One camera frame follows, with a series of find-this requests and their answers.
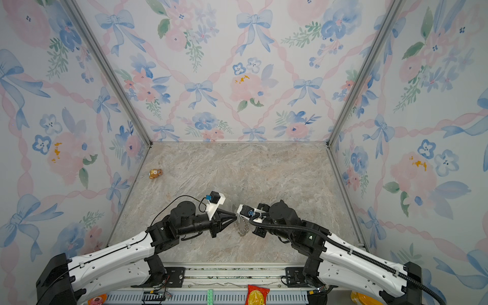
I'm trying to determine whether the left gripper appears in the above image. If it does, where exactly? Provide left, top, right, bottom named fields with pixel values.
left=179, top=208, right=237, bottom=238

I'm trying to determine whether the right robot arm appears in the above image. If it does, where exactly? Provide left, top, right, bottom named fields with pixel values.
left=238, top=201, right=423, bottom=304

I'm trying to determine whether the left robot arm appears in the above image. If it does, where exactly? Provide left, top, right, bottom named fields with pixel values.
left=36, top=201, right=237, bottom=304

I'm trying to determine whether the red yellow snack packet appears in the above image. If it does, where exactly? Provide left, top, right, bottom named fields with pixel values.
left=245, top=285, right=270, bottom=305

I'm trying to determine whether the green toy brick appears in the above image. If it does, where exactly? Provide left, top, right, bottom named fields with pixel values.
left=207, top=289, right=214, bottom=305

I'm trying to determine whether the small brown bear toy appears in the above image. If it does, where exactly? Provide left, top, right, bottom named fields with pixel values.
left=149, top=169, right=163, bottom=179

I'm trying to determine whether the yellow lidded container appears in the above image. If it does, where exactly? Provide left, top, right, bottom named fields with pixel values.
left=351, top=292, right=383, bottom=305

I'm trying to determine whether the pink orange round toy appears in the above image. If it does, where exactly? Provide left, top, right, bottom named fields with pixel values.
left=87, top=294, right=108, bottom=305

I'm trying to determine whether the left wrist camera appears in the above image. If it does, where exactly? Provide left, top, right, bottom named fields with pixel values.
left=205, top=191, right=226, bottom=221

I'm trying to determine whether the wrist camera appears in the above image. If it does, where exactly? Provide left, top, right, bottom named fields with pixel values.
left=205, top=191, right=226, bottom=221
left=237, top=205, right=269, bottom=223

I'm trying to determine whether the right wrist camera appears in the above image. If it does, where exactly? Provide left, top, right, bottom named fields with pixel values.
left=237, top=205, right=269, bottom=223

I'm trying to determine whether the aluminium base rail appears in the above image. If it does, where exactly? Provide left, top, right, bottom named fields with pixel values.
left=105, top=264, right=354, bottom=304

